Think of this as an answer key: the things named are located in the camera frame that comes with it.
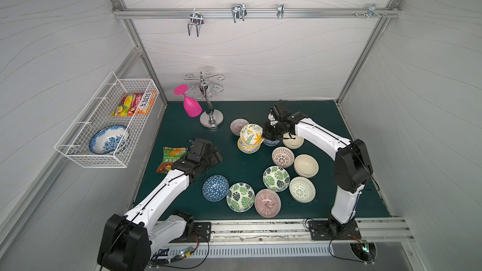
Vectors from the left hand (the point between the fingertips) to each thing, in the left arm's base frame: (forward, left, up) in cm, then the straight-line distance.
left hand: (215, 157), depth 84 cm
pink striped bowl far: (+25, -8, -7) cm, 27 cm away
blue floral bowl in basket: (-6, +33, +23) cm, 41 cm away
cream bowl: (+13, -38, -7) cm, 41 cm away
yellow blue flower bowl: (+11, -14, -10) cm, 20 cm away
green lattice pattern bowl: (-10, -40, -10) cm, 42 cm away
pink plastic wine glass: (+26, +15, +7) cm, 31 cm away
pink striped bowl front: (-17, -24, -9) cm, 30 cm away
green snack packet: (+4, +24, -6) cm, 25 cm away
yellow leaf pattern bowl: (+14, -16, -1) cm, 22 cm away
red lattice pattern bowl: (+6, -33, -9) cm, 34 cm away
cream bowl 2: (+1, -43, -9) cm, 44 cm away
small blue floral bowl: (+14, -27, -8) cm, 31 cm away
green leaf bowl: (-5, -28, -10) cm, 31 cm away
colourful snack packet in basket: (+10, +30, +24) cm, 40 cm away
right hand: (+12, -21, +2) cm, 24 cm away
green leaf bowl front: (-14, -12, -10) cm, 21 cm away
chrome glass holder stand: (+31, +9, -9) cm, 33 cm away
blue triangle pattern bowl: (-11, 0, -9) cm, 14 cm away
